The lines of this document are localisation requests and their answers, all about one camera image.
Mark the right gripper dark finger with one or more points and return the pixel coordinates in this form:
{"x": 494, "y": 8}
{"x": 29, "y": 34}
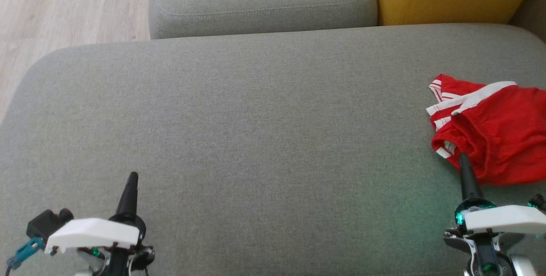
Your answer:
{"x": 469, "y": 182}

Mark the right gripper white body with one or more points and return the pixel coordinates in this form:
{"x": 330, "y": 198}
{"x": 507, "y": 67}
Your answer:
{"x": 503, "y": 220}

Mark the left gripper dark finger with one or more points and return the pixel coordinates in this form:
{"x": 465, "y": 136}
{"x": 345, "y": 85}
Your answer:
{"x": 129, "y": 199}

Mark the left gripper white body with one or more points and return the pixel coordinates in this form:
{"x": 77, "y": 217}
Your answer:
{"x": 94, "y": 233}

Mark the red mesh garment white trim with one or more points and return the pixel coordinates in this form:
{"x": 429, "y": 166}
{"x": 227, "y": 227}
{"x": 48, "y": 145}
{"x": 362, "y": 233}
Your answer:
{"x": 503, "y": 139}

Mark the grey sofa seat cushion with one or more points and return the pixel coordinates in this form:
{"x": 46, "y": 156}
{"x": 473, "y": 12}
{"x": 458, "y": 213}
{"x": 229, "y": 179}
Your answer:
{"x": 256, "y": 118}

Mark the grey sofa corner cushion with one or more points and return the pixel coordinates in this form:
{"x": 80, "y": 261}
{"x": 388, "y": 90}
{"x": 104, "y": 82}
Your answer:
{"x": 535, "y": 11}

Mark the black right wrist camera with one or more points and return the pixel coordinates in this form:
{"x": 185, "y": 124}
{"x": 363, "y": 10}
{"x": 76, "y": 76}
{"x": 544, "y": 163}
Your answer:
{"x": 538, "y": 203}

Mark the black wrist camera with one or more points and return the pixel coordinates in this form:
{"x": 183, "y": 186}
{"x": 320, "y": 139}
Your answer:
{"x": 42, "y": 224}
{"x": 538, "y": 203}

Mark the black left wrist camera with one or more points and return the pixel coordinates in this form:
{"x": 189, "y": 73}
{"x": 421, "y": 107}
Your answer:
{"x": 42, "y": 224}

